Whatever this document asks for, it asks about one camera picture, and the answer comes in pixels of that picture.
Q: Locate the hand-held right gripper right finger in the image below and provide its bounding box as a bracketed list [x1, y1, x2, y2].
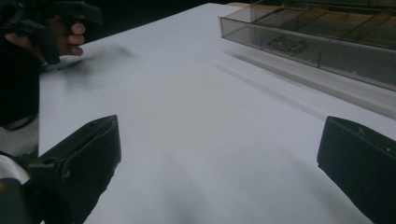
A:
[317, 116, 396, 224]

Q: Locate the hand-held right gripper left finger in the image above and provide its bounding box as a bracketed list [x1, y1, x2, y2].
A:
[27, 114, 122, 224]

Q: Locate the clear plastic compartment box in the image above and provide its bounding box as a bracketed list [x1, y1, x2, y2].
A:
[219, 0, 396, 92]

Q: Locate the small dark metal part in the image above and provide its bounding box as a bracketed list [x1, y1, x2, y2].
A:
[266, 35, 306, 58]

